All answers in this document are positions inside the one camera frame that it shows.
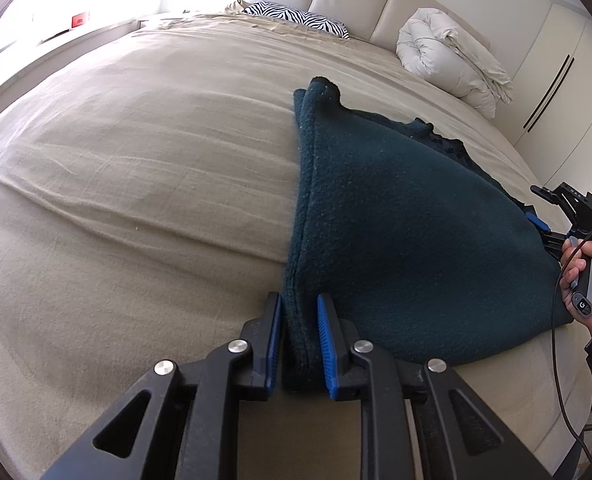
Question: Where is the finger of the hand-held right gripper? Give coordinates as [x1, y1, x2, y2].
[523, 205, 570, 263]

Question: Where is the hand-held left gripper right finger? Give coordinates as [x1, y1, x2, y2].
[317, 294, 552, 480]

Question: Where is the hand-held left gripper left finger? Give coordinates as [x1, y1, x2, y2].
[40, 292, 283, 480]

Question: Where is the dark teal knit sweater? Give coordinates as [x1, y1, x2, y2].
[282, 76, 574, 393]

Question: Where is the white wardrobe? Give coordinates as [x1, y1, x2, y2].
[491, 0, 592, 191]

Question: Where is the white folded duvet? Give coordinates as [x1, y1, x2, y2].
[396, 8, 514, 120]

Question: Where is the bed with beige sheet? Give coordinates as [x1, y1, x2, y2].
[0, 10, 592, 480]

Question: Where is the cream padded headboard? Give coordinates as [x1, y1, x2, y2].
[246, 0, 492, 53]

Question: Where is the zebra print pillow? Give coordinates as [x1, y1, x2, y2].
[243, 1, 351, 40]

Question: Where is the white window ledge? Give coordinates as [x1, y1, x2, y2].
[0, 10, 146, 106]

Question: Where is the black wardrobe handle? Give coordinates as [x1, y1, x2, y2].
[528, 56, 576, 134]
[522, 54, 571, 127]

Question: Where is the black cable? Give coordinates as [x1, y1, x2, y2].
[549, 260, 592, 463]

